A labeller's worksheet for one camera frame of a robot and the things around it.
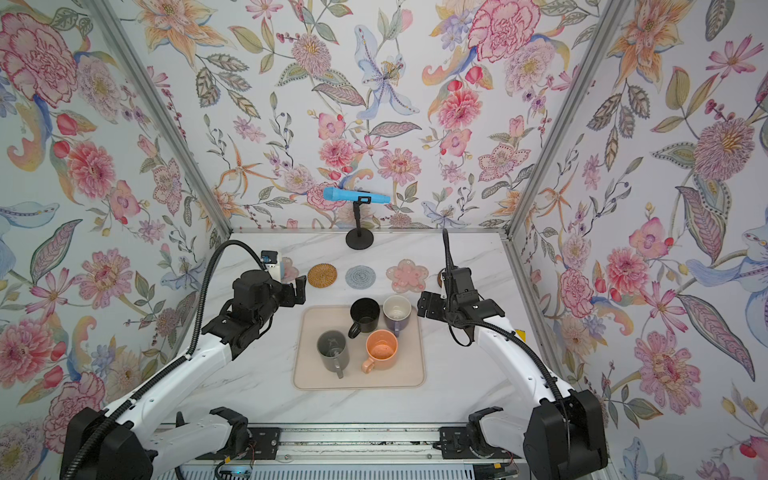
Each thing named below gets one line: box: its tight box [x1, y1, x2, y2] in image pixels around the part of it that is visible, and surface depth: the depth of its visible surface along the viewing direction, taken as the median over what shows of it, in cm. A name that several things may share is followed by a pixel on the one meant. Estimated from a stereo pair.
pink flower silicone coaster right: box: [386, 258, 429, 294], surface depth 109 cm
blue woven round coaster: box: [345, 265, 377, 290], surface depth 109 cm
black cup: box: [348, 297, 381, 339], surface depth 90 cm
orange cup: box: [361, 329, 399, 374], surface depth 85 cm
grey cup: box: [317, 330, 350, 379], surface depth 84 cm
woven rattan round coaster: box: [307, 263, 337, 289], surface depth 109 cm
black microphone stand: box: [345, 196, 374, 250], surface depth 120 cm
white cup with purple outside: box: [382, 295, 412, 338], surface depth 92 cm
